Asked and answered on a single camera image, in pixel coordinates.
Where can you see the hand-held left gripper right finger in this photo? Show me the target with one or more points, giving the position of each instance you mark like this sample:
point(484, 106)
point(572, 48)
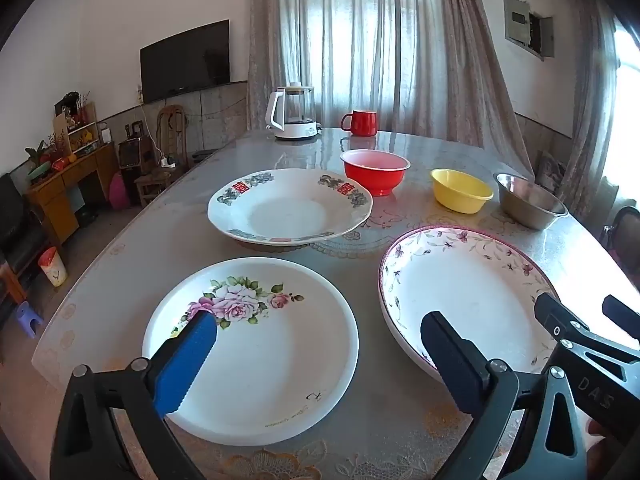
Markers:
point(450, 360)

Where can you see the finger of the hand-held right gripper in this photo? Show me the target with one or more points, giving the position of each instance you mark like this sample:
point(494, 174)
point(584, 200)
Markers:
point(555, 315)
point(620, 312)

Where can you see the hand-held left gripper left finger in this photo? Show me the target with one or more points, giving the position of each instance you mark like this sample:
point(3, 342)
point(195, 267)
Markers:
point(185, 360)

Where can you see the white plate with floral rim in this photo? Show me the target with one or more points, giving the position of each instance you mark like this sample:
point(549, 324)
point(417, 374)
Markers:
point(475, 285)

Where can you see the white plate with rose print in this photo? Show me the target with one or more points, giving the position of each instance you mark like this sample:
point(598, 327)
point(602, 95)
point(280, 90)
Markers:
point(280, 360)

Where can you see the stainless steel bowl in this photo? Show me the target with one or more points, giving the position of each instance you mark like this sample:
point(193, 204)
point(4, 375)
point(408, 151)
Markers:
point(525, 210)

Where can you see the yellow plastic bowl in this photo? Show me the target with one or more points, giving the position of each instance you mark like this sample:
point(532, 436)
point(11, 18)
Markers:
point(460, 195)

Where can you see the white plate with red characters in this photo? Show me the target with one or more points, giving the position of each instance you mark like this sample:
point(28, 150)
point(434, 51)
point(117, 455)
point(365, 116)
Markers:
point(285, 210)

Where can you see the red plastic bowl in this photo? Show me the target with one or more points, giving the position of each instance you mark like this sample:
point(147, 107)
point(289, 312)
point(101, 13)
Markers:
point(375, 180)

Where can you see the dark chair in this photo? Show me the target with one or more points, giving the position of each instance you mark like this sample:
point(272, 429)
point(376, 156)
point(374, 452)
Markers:
point(622, 230)

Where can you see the patterned cushion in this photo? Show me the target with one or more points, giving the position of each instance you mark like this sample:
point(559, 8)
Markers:
point(550, 170)

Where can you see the white orange trash bin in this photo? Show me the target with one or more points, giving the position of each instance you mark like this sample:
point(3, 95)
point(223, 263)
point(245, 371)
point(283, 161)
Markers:
point(52, 267)

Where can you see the purple plastic stool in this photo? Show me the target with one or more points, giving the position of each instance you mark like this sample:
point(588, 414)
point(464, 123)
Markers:
point(29, 317)

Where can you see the pink plastic basin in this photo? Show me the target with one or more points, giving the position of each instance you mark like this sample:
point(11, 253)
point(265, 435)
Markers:
point(119, 192)

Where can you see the wooden low table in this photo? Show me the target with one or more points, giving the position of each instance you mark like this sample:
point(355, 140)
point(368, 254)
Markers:
point(10, 285)

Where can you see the white power strip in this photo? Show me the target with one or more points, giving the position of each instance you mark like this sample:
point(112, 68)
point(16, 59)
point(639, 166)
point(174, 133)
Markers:
point(167, 162)

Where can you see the beige side window curtain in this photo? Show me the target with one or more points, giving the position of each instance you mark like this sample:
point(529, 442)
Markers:
point(590, 110)

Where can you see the wooden desk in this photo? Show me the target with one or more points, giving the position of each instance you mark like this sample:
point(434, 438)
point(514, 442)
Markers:
point(60, 195)

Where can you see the black sofa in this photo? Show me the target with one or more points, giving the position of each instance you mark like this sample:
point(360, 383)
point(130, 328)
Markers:
point(20, 230)

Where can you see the wooden chair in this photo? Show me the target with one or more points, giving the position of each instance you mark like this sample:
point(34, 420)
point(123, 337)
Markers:
point(170, 130)

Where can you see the beige drape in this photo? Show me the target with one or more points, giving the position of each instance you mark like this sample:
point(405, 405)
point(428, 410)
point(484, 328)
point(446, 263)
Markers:
point(480, 85)
point(262, 35)

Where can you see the potted green plant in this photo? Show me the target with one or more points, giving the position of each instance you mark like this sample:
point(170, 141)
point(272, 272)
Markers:
point(37, 160)

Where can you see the red mug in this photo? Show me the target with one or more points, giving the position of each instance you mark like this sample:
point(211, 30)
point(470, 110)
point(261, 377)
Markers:
point(362, 122)

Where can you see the white glass electric kettle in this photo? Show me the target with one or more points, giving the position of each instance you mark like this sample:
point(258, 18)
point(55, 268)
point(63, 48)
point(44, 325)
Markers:
point(295, 130)

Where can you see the wooden shelf with ornaments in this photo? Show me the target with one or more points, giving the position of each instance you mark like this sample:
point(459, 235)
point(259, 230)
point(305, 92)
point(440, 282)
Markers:
point(77, 125)

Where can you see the grey electrical panel box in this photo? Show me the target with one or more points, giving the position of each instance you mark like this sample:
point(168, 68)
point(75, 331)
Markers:
point(517, 20)

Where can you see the sheer white curtain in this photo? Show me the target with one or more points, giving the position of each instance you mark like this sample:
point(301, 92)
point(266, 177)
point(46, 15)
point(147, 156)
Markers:
point(365, 35)

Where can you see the black wall television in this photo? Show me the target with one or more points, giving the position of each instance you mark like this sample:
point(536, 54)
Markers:
point(185, 62)

